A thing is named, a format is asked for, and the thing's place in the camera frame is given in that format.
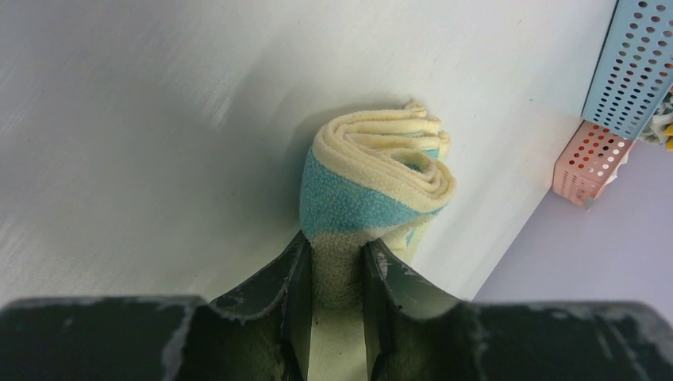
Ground blue plastic basket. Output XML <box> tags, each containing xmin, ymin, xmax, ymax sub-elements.
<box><xmin>582</xmin><ymin>0</ymin><xmax>672</xmax><ymax>140</ymax></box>

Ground pink plastic basket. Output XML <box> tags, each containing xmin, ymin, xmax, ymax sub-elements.
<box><xmin>552</xmin><ymin>121</ymin><xmax>633</xmax><ymax>210</ymax></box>

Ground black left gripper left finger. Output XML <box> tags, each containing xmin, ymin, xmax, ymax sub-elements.
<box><xmin>1</xmin><ymin>233</ymin><xmax>312</xmax><ymax>380</ymax></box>

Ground pale yellow teal towel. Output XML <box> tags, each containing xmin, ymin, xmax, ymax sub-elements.
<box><xmin>299</xmin><ymin>103</ymin><xmax>456</xmax><ymax>380</ymax></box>

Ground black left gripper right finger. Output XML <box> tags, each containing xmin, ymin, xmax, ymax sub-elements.
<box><xmin>361</xmin><ymin>241</ymin><xmax>672</xmax><ymax>380</ymax></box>

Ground yellow grey patterned towel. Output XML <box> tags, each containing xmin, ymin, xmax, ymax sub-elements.
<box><xmin>638</xmin><ymin>89</ymin><xmax>672</xmax><ymax>152</ymax></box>

